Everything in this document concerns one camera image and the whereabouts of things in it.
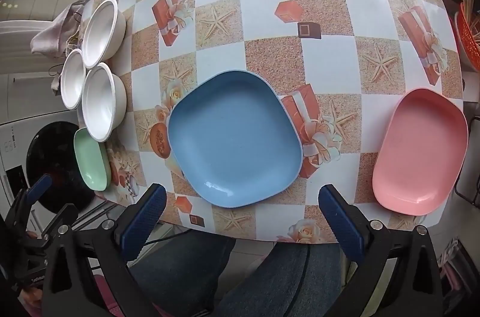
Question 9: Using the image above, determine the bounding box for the black metal frame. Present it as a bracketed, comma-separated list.
[454, 115, 480, 211]

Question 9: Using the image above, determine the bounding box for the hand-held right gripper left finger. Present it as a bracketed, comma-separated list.
[42, 183, 168, 317]

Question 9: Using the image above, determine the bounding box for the person's right leg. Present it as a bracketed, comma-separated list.
[221, 242, 347, 317]

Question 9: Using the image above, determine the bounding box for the bundle of wooden sticks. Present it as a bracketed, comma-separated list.
[459, 0, 480, 40]

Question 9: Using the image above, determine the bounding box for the printed checkered tablecloth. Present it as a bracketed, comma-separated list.
[77, 0, 467, 244]

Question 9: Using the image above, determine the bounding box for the white washing machine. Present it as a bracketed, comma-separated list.
[0, 72, 109, 228]

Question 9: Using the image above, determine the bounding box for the medium white bowl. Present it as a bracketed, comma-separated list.
[77, 62, 127, 143]

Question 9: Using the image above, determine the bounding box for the white rounded tub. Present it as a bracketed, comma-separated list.
[0, 19, 57, 53]

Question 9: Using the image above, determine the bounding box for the pink striped bag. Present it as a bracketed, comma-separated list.
[437, 238, 469, 299]

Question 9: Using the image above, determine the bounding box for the pink towel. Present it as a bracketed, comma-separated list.
[30, 0, 87, 57]

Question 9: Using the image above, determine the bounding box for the person's leg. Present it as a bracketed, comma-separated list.
[125, 227, 237, 317]
[221, 242, 347, 317]

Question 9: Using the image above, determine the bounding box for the blue square plate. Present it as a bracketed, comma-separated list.
[167, 70, 304, 210]

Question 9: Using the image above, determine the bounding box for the pink square plate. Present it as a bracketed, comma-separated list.
[372, 88, 469, 216]

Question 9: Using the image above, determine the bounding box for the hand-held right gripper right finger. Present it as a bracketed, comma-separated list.
[318, 184, 445, 317]

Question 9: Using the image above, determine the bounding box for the large white bowl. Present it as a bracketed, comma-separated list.
[81, 0, 127, 70]

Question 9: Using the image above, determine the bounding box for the small white bowl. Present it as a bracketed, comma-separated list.
[61, 48, 86, 110]

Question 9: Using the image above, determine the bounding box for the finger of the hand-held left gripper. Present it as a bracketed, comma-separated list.
[9, 173, 53, 228]
[35, 203, 80, 246]

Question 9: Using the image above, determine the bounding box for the orange plastic basket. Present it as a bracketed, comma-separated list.
[454, 10, 480, 72]

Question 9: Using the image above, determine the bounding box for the beige towel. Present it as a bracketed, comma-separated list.
[50, 66, 62, 95]

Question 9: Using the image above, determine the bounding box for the person's left leg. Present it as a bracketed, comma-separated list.
[125, 227, 237, 317]

